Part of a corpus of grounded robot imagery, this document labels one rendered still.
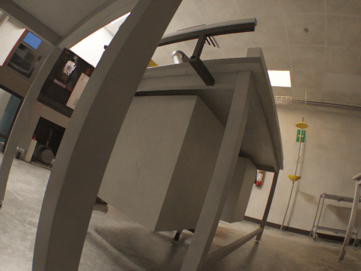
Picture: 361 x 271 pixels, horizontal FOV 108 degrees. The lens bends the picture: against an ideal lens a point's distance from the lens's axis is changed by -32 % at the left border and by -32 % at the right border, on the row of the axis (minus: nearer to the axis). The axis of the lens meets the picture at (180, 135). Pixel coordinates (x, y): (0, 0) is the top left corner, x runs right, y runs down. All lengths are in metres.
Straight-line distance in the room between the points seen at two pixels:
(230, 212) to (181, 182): 1.00
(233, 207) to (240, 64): 1.34
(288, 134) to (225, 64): 4.00
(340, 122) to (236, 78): 4.31
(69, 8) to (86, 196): 0.73
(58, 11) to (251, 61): 0.79
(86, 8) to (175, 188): 0.80
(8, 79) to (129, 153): 1.17
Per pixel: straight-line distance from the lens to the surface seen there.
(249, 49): 0.82
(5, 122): 3.13
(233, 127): 0.62
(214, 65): 0.75
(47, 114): 2.35
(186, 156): 0.83
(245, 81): 0.70
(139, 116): 1.04
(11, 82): 1.69
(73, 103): 2.53
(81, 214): 0.24
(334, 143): 4.68
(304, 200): 4.33
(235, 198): 1.78
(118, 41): 0.28
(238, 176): 1.80
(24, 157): 2.43
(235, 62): 0.72
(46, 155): 2.54
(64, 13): 0.89
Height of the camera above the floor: 0.42
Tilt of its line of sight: 13 degrees up
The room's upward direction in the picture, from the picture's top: 18 degrees clockwise
